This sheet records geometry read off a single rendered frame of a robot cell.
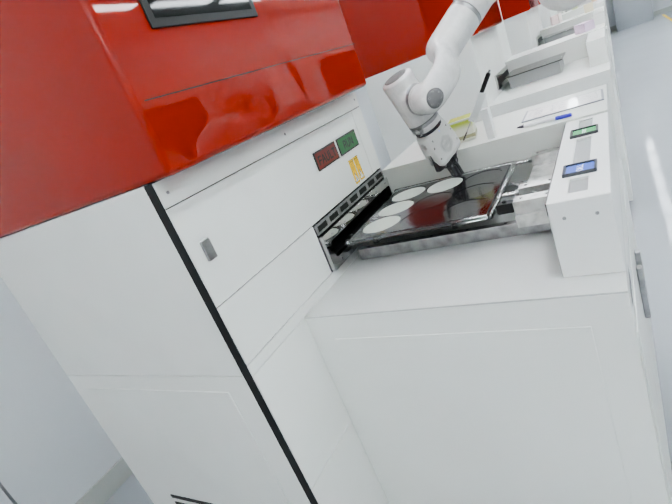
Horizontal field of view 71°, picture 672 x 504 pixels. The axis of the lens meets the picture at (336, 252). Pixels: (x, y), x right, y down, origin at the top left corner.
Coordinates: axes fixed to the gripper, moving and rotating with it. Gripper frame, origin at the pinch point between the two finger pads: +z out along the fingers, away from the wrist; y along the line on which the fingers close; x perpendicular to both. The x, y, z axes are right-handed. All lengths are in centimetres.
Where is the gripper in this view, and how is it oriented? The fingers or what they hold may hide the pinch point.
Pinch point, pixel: (455, 170)
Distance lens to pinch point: 139.1
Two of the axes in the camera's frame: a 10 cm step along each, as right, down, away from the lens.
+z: 6.0, 6.6, 4.5
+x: -5.5, -0.7, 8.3
